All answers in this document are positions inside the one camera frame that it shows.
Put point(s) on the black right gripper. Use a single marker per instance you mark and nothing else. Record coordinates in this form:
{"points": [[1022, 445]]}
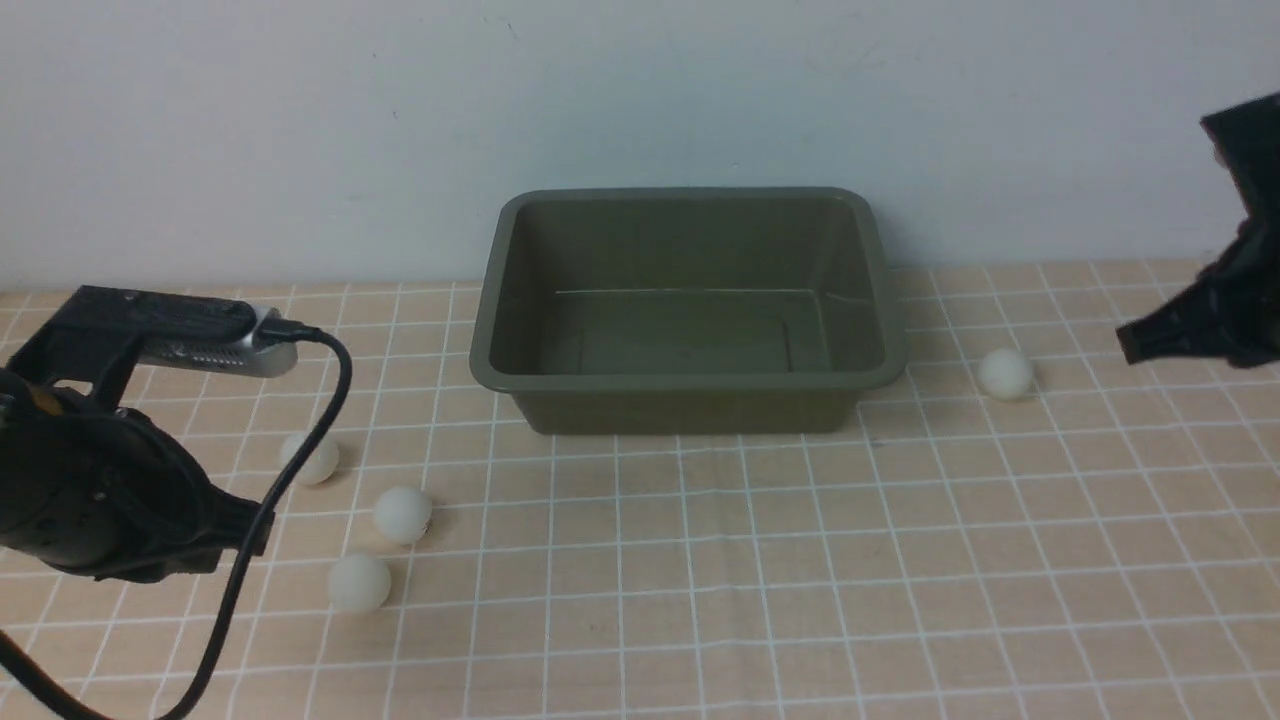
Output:
{"points": [[1230, 311]]}

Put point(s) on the beige checkered tablecloth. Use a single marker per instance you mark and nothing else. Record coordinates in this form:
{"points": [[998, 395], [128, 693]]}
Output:
{"points": [[1106, 547]]}

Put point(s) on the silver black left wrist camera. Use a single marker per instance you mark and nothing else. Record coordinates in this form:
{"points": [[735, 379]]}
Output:
{"points": [[101, 334]]}

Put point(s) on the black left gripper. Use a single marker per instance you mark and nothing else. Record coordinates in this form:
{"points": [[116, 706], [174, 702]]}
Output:
{"points": [[106, 494]]}

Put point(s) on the white ping-pong ball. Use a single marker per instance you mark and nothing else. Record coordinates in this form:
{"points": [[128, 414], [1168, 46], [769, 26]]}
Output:
{"points": [[358, 583], [402, 515], [1005, 374], [320, 465]]}

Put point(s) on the olive green plastic bin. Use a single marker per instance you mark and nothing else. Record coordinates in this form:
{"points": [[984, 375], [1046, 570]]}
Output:
{"points": [[698, 311]]}

